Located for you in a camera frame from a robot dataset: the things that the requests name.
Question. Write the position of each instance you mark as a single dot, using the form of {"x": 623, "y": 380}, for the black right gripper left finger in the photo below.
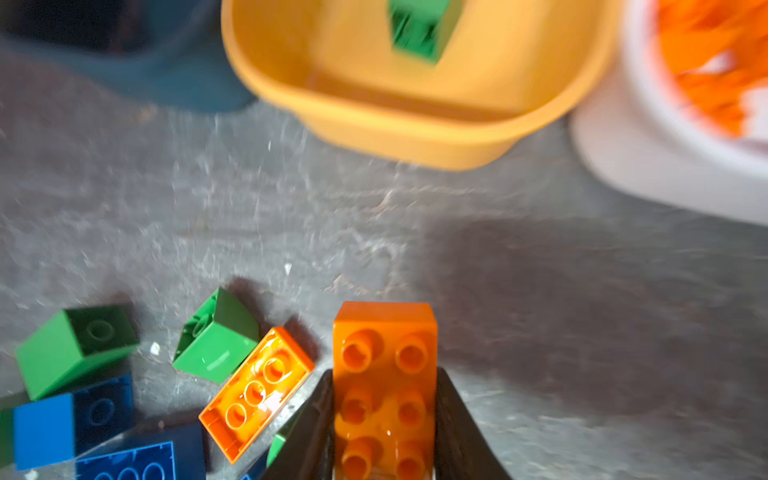
{"x": 308, "y": 452}

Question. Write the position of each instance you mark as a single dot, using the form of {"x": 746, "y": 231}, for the teal plastic bin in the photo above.
{"x": 168, "y": 53}

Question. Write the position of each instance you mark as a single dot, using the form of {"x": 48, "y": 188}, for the white plastic bin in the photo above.
{"x": 633, "y": 134}

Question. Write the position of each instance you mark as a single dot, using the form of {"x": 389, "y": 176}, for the green lego brick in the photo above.
{"x": 71, "y": 345}
{"x": 281, "y": 437}
{"x": 423, "y": 28}
{"x": 217, "y": 338}

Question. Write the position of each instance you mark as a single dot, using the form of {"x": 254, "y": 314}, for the orange long lego brick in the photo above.
{"x": 384, "y": 379}

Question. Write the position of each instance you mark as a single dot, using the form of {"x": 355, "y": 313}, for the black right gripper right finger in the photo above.
{"x": 460, "y": 450}

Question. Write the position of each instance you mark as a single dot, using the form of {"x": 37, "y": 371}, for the yellow plastic bin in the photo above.
{"x": 509, "y": 69}

